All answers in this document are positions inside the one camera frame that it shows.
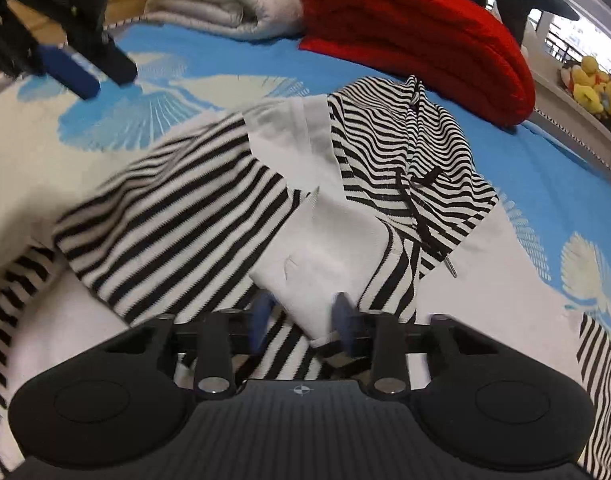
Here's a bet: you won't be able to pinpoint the black white striped hoodie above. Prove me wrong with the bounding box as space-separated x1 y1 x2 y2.
0 77 611 479

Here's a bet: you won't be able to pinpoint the folded red blanket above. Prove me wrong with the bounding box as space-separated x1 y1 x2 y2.
300 0 535 127

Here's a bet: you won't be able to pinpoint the yellow plush toys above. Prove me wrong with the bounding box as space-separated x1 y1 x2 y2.
559 55 611 128

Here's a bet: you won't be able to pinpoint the folded white quilt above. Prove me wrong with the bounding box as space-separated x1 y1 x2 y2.
144 0 304 41

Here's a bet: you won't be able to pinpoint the blue white patterned bedsheet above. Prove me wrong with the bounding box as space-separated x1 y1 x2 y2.
0 24 611 335

